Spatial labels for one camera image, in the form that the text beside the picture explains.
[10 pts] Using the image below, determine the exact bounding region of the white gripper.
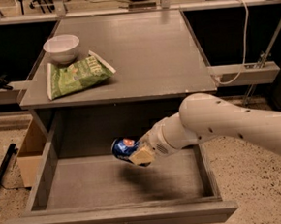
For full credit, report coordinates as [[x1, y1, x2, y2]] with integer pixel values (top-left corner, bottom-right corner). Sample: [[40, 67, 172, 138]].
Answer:
[[129, 121, 177, 165]]

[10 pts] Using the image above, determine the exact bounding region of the blue pepsi can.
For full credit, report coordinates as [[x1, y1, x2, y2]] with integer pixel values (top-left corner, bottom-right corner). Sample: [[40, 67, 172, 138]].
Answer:
[[111, 138, 141, 163]]

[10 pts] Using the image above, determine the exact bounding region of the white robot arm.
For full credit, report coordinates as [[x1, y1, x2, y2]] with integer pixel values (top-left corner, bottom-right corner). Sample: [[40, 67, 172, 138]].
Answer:
[[130, 93, 281, 165]]

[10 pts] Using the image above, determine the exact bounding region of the grey open drawer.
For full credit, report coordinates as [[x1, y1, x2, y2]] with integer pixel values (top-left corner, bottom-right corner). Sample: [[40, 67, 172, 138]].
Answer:
[[6, 110, 238, 224]]

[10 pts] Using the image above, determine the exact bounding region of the green chip bag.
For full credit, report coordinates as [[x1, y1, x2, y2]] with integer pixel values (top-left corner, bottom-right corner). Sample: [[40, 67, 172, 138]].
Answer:
[[47, 50, 116, 101]]

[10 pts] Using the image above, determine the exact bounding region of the cardboard box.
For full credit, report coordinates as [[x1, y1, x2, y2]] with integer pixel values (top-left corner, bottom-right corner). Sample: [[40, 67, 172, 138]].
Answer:
[[16, 120, 47, 187]]

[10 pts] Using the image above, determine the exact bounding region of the white ceramic bowl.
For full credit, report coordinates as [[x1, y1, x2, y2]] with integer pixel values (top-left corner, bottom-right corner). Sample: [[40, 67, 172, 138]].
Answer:
[[43, 34, 79, 65]]

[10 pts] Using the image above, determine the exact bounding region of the metal rail frame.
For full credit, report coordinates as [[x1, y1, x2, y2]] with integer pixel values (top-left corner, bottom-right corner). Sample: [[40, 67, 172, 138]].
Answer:
[[0, 0, 281, 107]]

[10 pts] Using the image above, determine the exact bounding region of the white cable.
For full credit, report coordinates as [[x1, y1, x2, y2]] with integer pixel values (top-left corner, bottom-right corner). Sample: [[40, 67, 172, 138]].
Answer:
[[209, 0, 256, 86]]

